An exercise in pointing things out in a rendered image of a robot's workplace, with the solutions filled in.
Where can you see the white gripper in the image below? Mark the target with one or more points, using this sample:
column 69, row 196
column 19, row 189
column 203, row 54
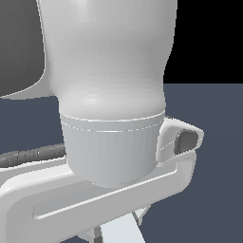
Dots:
column 95, row 202

